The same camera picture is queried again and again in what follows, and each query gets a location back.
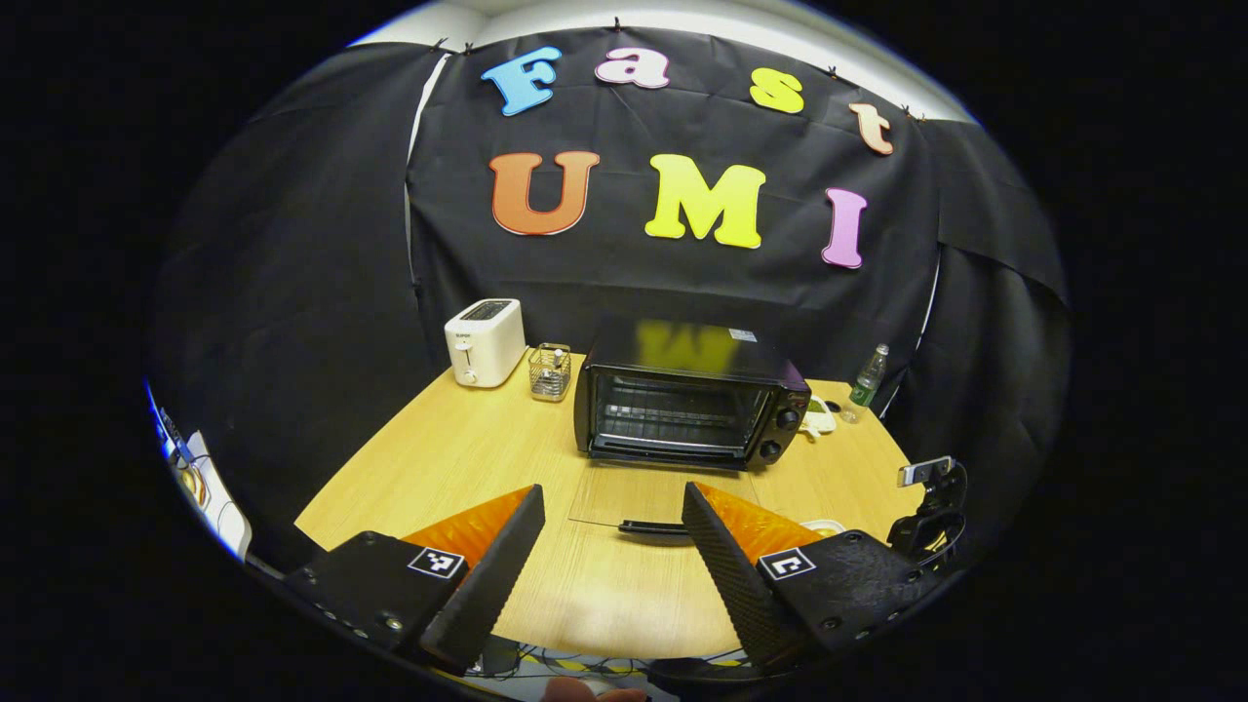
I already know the white toaster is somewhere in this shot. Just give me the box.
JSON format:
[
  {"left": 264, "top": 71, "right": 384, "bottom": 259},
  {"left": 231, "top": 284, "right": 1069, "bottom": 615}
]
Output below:
[{"left": 444, "top": 298, "right": 527, "bottom": 389}]

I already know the black electric oven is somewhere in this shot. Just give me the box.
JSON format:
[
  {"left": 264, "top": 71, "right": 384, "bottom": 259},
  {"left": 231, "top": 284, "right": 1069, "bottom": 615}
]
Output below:
[{"left": 568, "top": 322, "right": 812, "bottom": 539}]

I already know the clear plastic water bottle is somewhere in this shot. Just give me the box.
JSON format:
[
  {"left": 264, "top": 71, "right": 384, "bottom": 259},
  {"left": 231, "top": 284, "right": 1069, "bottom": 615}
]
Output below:
[{"left": 840, "top": 343, "right": 890, "bottom": 424}]

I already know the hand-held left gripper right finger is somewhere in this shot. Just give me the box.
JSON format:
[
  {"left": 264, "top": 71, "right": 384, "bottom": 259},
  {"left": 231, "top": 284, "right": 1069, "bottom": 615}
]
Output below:
[{"left": 681, "top": 481, "right": 942, "bottom": 674}]

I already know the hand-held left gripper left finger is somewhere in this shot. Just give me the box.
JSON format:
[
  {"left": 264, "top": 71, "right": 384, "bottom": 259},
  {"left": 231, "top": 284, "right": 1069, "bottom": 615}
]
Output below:
[{"left": 283, "top": 483, "right": 547, "bottom": 676}]

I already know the white floor object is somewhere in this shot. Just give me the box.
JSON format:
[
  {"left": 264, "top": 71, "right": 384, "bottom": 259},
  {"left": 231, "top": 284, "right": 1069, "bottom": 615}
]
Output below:
[{"left": 146, "top": 385, "right": 254, "bottom": 562}]

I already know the small wire basket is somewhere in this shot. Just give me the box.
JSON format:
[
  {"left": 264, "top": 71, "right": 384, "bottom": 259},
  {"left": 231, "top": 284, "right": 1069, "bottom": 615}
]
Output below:
[{"left": 528, "top": 343, "right": 573, "bottom": 403}]

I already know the black backdrop cloth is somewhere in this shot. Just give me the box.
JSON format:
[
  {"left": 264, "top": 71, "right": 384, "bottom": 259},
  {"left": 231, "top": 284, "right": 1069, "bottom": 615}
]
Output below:
[{"left": 146, "top": 24, "right": 1073, "bottom": 566}]

